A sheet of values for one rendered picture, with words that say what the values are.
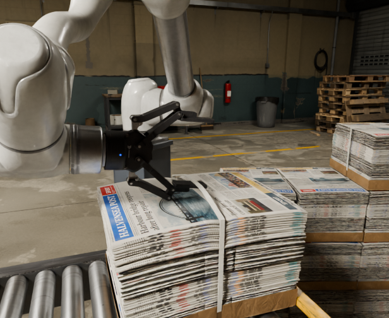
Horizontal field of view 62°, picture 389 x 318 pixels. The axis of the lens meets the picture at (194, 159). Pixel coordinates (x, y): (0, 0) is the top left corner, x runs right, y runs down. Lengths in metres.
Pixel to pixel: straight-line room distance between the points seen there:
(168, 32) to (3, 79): 0.68
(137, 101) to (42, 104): 0.94
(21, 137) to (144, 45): 7.34
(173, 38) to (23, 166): 0.64
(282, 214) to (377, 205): 0.92
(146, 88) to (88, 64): 6.34
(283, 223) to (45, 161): 0.44
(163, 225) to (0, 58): 0.34
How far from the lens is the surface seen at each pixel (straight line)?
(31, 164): 0.57
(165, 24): 1.02
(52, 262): 0.99
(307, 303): 0.78
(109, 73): 7.72
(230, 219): 0.60
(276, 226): 0.66
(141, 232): 0.57
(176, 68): 1.15
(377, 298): 1.76
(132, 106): 1.38
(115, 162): 0.61
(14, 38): 0.45
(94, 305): 0.82
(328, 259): 1.55
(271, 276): 0.72
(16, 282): 0.94
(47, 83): 0.44
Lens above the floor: 1.28
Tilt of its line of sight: 14 degrees down
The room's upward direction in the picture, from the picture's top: straight up
